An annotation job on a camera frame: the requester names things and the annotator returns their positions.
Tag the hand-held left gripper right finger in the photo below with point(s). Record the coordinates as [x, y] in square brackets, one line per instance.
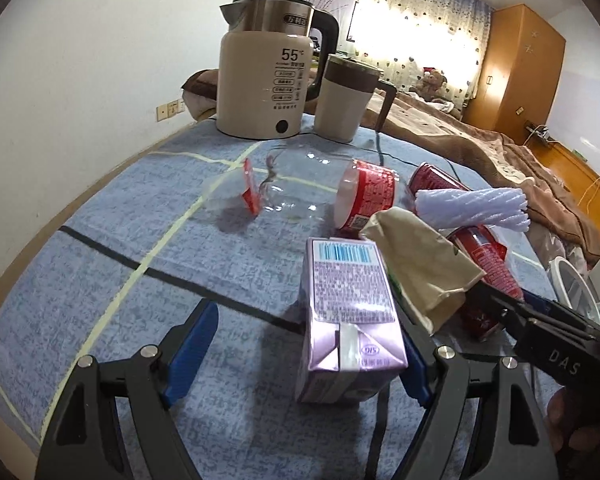
[416, 362]

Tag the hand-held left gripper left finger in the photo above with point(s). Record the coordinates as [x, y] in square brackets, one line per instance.
[195, 345]

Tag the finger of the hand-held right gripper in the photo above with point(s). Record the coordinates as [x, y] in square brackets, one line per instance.
[500, 305]
[540, 302]

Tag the white round trash bin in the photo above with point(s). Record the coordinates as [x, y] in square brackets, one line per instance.
[572, 280]

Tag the crushed red soda can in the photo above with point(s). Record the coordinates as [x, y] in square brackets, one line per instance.
[490, 265]

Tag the beige paper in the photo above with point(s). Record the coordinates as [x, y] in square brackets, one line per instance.
[420, 260]

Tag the purple milk carton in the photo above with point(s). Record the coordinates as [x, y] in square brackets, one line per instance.
[350, 285]

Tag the clear plastic bottle red label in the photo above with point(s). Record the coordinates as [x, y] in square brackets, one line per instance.
[300, 185]

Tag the person's right hand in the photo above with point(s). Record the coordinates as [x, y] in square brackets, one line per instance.
[562, 417]

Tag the pink bed sheet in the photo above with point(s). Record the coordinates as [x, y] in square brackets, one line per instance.
[555, 245]

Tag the orange wooden bed headboard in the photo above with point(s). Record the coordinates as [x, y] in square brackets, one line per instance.
[580, 175]

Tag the blue checked tablecloth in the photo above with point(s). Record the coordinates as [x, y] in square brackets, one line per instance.
[130, 210]

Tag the brown fleece blanket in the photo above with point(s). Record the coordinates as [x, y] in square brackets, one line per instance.
[480, 150]

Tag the white cloth by teddy bear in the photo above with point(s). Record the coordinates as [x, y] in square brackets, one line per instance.
[446, 105]

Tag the brown teddy bear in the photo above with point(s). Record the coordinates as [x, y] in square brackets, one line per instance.
[432, 82]

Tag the orange wooden wardrobe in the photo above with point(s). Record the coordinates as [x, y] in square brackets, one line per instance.
[520, 70]

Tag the cream mug with brown lid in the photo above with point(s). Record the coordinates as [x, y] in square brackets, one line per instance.
[337, 110]

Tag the cream steel electric kettle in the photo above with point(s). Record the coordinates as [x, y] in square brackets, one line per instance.
[260, 85]

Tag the patterned window curtain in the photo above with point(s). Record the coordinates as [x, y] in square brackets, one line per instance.
[430, 20]

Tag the purple decorative branches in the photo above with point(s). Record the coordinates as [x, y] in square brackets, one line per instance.
[325, 0]

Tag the white wall socket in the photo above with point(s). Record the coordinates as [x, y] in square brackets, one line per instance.
[170, 109]

